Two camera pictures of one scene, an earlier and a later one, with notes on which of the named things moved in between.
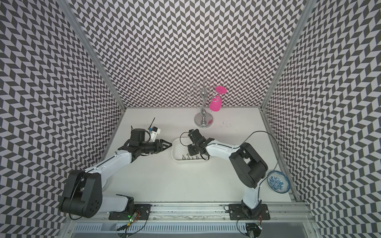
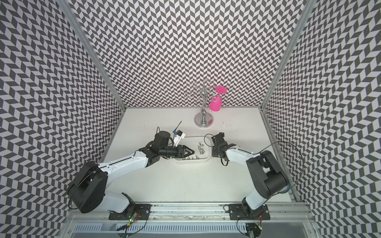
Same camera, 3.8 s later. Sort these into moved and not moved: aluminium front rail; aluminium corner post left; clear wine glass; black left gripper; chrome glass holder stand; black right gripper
Moved: black left gripper; black right gripper
Not moved: aluminium front rail; chrome glass holder stand; clear wine glass; aluminium corner post left
